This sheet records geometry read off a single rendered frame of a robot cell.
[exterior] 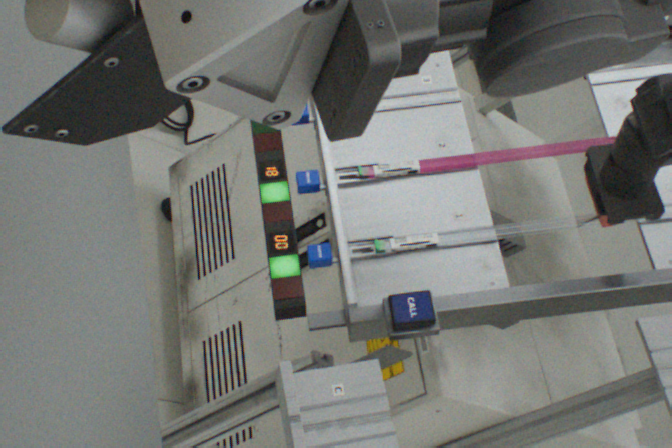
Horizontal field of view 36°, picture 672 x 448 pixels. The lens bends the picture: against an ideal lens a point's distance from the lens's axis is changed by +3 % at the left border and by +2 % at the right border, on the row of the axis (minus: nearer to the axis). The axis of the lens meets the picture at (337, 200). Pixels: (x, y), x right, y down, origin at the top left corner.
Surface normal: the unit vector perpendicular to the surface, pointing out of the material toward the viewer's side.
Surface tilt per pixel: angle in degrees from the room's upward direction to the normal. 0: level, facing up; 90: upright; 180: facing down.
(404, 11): 56
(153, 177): 0
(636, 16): 43
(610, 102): 48
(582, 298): 90
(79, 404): 0
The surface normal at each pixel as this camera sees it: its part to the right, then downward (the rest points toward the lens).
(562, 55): 0.27, 0.94
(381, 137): 0.00, -0.51
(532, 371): 0.73, -0.44
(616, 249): -0.66, -0.29
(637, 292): 0.15, 0.85
